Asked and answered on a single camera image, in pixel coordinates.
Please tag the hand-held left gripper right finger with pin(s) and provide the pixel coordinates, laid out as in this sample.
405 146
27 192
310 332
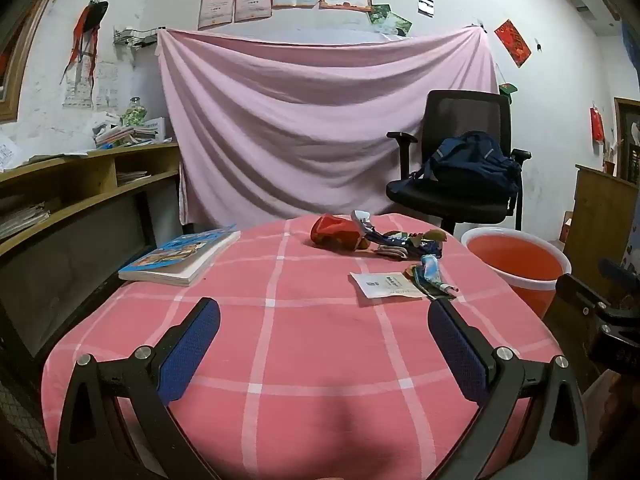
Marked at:
457 350

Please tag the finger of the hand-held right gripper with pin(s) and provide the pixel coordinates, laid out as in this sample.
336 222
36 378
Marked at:
580 295
622 272

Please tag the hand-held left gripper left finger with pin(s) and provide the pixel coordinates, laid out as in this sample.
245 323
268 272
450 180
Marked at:
192 345

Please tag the orange plastic bucket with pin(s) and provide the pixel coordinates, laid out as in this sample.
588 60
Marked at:
515 260

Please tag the white paper packet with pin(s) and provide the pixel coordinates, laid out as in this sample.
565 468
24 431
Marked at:
385 285

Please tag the blue snack wrapper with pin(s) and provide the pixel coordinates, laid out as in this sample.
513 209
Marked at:
425 247

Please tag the yellow fruit piece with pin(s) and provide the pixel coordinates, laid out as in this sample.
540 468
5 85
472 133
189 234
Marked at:
438 234

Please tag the grey striped wrapper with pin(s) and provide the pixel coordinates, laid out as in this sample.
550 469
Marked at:
392 252

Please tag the green snack wrapper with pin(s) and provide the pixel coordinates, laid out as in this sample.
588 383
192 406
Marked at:
392 236

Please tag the brown fruit piece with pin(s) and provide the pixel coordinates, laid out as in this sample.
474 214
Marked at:
364 243

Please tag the red snack bag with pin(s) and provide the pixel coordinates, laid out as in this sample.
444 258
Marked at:
332 230

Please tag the wooden cabinet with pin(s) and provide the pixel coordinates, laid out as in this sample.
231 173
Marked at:
597 210

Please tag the red cardboard box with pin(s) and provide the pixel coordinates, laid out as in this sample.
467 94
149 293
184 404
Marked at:
567 227

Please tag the blue cover book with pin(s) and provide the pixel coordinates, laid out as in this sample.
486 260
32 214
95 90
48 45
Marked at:
180 255

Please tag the wooden framed picture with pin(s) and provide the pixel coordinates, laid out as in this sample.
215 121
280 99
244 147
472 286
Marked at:
627 135

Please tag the red hanging ornament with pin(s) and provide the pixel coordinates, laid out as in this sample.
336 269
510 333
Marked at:
597 125

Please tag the blue backpack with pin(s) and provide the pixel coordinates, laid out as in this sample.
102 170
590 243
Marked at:
475 160

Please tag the papers in shelf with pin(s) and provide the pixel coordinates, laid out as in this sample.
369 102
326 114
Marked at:
131 176

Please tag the wooden shelf unit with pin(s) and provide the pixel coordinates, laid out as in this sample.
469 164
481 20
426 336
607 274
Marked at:
90 180

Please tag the stack of newspapers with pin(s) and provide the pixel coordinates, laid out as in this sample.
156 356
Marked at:
22 220

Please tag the green hanging ornament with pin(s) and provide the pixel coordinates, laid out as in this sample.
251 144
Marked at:
508 88

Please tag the black office chair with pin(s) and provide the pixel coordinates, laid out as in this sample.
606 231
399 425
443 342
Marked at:
465 110

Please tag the white cardboard box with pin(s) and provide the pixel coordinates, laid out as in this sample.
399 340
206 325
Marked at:
157 129

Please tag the stack of books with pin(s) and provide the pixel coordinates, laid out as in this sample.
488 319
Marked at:
120 137

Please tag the blue printed curtain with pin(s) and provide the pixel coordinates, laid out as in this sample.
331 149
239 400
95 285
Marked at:
631 45

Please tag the glass jar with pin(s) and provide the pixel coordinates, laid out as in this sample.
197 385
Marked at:
133 112

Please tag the pink hanging sheet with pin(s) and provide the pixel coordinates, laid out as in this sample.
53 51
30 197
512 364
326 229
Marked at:
300 125

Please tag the red paper poster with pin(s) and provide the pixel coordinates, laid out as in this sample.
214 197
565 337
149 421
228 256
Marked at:
512 42

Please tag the green nature photo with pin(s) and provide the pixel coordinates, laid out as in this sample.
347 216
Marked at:
380 12
400 25

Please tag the paper wall notices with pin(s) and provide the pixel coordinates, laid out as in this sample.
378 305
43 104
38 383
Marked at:
90 90

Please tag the metal wall rack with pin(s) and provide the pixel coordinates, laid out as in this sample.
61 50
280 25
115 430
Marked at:
132 37

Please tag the black white wall card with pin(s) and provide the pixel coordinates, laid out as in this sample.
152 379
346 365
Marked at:
425 6

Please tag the large wooden wall frame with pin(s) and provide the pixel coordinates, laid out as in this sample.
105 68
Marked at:
25 60

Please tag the red tassel wall ornament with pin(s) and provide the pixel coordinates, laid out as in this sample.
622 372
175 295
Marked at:
85 30

